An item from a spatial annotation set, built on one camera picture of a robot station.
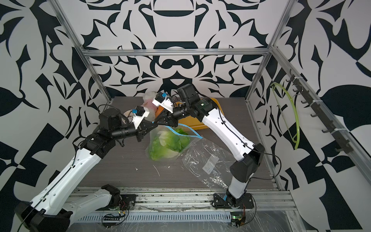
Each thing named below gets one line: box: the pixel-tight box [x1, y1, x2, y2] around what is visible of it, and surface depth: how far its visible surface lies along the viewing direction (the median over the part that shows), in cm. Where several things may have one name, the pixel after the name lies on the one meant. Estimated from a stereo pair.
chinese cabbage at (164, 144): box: [148, 130, 182, 161], surface depth 80 cm
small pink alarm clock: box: [123, 109, 135, 118], surface depth 56 cm
